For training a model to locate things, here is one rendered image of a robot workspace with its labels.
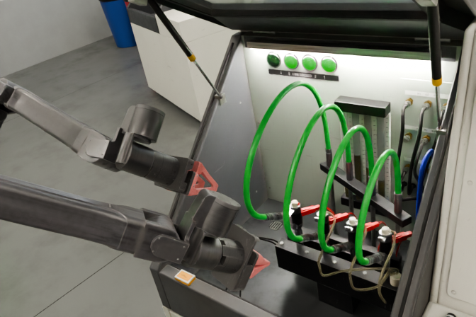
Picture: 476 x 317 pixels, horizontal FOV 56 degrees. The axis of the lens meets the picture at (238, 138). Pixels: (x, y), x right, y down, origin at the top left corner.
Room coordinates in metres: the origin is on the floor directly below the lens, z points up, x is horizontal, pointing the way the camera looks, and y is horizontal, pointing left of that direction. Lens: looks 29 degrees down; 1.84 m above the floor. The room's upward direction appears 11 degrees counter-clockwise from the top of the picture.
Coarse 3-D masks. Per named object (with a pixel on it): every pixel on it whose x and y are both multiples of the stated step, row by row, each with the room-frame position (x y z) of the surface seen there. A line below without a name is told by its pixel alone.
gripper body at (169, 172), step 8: (160, 152) 0.75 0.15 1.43; (160, 160) 0.73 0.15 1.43; (168, 160) 0.74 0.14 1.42; (176, 160) 0.76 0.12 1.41; (184, 160) 0.74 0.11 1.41; (192, 160) 0.74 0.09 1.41; (152, 168) 0.71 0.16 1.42; (160, 168) 0.72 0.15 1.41; (168, 168) 0.73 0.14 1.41; (176, 168) 0.74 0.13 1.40; (184, 168) 0.73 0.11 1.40; (144, 176) 0.72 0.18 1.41; (152, 176) 0.72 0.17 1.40; (160, 176) 0.72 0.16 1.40; (168, 176) 0.72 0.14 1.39; (176, 176) 0.73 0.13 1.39; (184, 176) 0.71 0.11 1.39; (160, 184) 0.76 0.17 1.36; (168, 184) 0.73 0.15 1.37; (176, 184) 0.71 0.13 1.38; (184, 184) 0.71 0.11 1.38
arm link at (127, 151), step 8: (128, 136) 0.74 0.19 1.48; (136, 136) 0.74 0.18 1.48; (128, 144) 0.73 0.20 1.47; (136, 144) 0.73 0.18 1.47; (120, 152) 0.72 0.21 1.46; (128, 152) 0.72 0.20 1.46; (136, 152) 0.71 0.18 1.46; (144, 152) 0.72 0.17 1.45; (152, 152) 0.74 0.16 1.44; (120, 160) 0.71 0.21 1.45; (128, 160) 0.70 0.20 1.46; (136, 160) 0.71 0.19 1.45; (144, 160) 0.71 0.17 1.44; (152, 160) 0.72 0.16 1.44; (120, 168) 0.70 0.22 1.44; (128, 168) 0.70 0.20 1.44; (136, 168) 0.71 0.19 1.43; (144, 168) 0.71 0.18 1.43
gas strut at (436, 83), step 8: (432, 8) 0.70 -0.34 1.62; (432, 16) 0.71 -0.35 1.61; (432, 24) 0.71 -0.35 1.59; (432, 32) 0.72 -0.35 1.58; (432, 40) 0.73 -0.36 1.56; (440, 40) 0.73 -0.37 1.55; (432, 48) 0.73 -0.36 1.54; (440, 48) 0.74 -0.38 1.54; (432, 56) 0.74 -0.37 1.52; (440, 56) 0.74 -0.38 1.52; (432, 64) 0.75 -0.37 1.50; (440, 64) 0.75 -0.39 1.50; (432, 72) 0.76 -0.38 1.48; (440, 72) 0.75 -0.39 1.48; (432, 80) 0.77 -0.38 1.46; (440, 80) 0.76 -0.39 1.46; (440, 104) 0.79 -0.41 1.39; (440, 112) 0.80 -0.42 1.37; (440, 120) 0.81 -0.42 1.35; (440, 128) 0.82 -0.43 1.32
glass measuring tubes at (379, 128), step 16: (352, 112) 1.08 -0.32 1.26; (368, 112) 1.05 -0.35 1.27; (384, 112) 1.02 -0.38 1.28; (368, 128) 1.06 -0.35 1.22; (384, 128) 1.05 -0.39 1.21; (352, 144) 1.11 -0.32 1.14; (384, 144) 1.04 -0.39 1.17; (352, 160) 1.11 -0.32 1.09; (384, 176) 1.03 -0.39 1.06; (384, 192) 1.03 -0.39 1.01; (368, 208) 1.05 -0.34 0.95
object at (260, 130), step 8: (288, 88) 0.96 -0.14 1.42; (312, 88) 1.03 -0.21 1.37; (280, 96) 0.93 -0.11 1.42; (272, 104) 0.91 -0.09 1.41; (320, 104) 1.06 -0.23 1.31; (272, 112) 0.90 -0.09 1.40; (264, 120) 0.88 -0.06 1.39; (264, 128) 0.87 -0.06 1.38; (328, 128) 1.08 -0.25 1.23; (256, 136) 0.86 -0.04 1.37; (328, 136) 1.08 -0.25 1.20; (256, 144) 0.85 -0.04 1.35; (328, 144) 1.08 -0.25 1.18; (328, 152) 1.08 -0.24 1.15; (248, 160) 0.83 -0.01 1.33; (248, 168) 0.82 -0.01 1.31; (248, 176) 0.81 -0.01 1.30; (248, 184) 0.81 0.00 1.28; (248, 192) 0.80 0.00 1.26; (248, 200) 0.80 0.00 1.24; (248, 208) 0.80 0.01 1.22; (256, 216) 0.81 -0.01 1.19; (264, 216) 0.84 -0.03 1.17
